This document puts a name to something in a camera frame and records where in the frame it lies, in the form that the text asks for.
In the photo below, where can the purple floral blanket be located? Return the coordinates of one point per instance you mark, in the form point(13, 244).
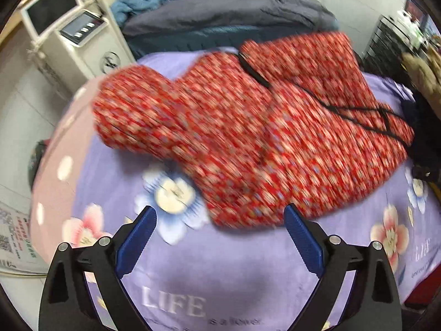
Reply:
point(220, 282)

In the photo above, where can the grey quilt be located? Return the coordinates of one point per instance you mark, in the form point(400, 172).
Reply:
point(224, 10)

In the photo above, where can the printed paper sheet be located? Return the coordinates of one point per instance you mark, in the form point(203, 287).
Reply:
point(17, 234)

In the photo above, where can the white framed machine monitor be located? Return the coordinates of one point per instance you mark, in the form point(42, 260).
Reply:
point(51, 7)

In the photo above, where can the white beauty machine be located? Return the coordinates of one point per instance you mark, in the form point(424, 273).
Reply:
point(86, 51)

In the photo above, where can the red floral padded coat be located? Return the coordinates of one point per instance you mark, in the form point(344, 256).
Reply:
point(241, 127)

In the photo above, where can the dark garment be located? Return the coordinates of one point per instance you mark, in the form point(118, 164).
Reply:
point(427, 127)

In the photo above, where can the blue duvet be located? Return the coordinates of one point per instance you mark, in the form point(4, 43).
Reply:
point(144, 0)

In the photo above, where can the black drawer cabinet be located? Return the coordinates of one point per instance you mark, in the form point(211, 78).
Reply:
point(382, 41)

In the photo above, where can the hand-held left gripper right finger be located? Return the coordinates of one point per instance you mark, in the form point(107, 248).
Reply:
point(305, 244)

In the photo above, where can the brown fur garment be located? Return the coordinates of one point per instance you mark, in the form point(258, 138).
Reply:
point(423, 72)

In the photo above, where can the white plastic bottle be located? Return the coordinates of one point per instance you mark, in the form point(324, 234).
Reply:
point(415, 34)

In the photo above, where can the pink polka-dot bed sheet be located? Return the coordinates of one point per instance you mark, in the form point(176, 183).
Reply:
point(58, 144)

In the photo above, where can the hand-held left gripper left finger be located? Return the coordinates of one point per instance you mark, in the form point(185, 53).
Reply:
point(136, 244)

